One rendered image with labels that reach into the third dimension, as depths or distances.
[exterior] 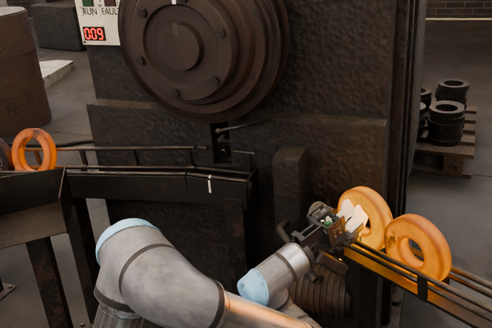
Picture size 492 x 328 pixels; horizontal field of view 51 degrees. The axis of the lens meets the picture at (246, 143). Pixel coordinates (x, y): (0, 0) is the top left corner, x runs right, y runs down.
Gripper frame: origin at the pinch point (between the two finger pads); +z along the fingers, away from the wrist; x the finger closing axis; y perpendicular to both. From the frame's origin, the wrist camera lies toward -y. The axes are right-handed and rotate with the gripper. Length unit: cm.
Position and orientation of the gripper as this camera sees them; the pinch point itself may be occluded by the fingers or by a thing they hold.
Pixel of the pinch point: (364, 211)
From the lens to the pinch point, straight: 126.1
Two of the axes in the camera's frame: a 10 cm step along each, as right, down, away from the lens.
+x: -5.6, -3.0, 7.7
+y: -2.7, -8.1, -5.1
